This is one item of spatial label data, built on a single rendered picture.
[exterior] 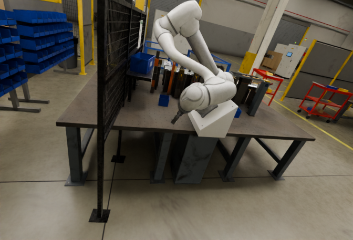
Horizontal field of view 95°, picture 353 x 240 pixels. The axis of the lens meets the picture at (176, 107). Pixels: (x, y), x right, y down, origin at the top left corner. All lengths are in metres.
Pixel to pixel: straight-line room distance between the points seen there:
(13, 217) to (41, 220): 0.19
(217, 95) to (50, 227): 1.51
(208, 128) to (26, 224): 1.52
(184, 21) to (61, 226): 1.68
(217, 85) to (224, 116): 0.61
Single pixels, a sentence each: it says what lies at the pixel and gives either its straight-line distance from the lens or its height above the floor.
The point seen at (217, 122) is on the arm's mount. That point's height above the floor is 0.86.
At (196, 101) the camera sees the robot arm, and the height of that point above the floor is 1.22.
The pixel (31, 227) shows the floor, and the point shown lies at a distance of 1.78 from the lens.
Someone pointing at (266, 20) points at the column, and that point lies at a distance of 9.52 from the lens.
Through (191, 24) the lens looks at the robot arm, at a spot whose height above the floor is 1.51.
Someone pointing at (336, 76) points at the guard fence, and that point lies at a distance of 7.85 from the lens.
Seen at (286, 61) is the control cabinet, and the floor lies 1.01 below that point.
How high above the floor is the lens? 1.48
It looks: 26 degrees down
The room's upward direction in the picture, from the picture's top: 14 degrees clockwise
